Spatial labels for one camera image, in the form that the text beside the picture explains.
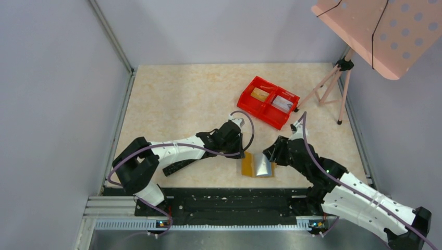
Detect yellow leather card holder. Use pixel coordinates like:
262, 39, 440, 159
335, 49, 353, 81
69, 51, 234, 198
237, 152, 277, 178

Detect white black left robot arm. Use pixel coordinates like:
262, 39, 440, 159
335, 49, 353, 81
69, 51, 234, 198
112, 118, 244, 206

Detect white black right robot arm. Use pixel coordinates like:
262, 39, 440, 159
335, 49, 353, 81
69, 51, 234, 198
263, 136, 432, 249

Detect white card in bin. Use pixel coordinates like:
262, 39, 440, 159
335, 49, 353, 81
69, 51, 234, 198
272, 95, 293, 113

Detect orange card in bin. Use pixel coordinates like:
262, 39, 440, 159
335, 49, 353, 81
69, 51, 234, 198
251, 87, 269, 102

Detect red two-compartment plastic bin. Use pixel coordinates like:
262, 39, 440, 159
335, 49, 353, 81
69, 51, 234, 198
237, 76, 300, 130

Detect black microphone silver head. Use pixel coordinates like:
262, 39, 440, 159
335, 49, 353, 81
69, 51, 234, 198
162, 159, 199, 177

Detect pink perforated music stand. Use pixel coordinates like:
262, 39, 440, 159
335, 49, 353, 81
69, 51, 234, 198
295, 0, 441, 111

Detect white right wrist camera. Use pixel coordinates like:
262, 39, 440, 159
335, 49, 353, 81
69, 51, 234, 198
289, 122, 309, 140

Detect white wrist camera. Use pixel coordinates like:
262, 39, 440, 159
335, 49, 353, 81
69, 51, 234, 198
229, 118, 245, 128
289, 122, 309, 140

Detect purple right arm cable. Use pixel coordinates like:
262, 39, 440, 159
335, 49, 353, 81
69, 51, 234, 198
293, 111, 439, 250

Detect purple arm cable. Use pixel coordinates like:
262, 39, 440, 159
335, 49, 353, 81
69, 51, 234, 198
293, 111, 439, 250
107, 110, 255, 239

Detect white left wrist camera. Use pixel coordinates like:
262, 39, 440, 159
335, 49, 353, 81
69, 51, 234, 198
229, 118, 245, 128

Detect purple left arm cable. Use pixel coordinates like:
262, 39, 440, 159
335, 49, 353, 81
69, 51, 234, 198
107, 110, 255, 239

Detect black cable on stand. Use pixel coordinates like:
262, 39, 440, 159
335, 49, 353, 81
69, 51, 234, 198
316, 0, 390, 70

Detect grey slotted cable duct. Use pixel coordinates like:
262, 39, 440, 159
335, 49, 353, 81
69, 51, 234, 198
94, 218, 312, 231

